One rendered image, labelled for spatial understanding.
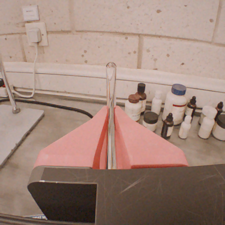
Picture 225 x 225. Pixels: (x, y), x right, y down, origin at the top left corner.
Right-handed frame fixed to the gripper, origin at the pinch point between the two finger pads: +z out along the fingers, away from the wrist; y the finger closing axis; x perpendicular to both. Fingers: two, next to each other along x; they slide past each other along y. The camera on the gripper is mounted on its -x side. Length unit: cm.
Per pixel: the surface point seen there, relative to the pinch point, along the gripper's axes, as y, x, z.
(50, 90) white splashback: 24, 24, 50
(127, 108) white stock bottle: -4.5, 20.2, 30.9
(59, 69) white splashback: 18, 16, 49
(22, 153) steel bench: 23.1, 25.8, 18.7
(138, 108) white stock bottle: -7.4, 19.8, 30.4
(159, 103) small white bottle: -14.7, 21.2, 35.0
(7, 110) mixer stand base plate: 36, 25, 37
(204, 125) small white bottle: -25.4, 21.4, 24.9
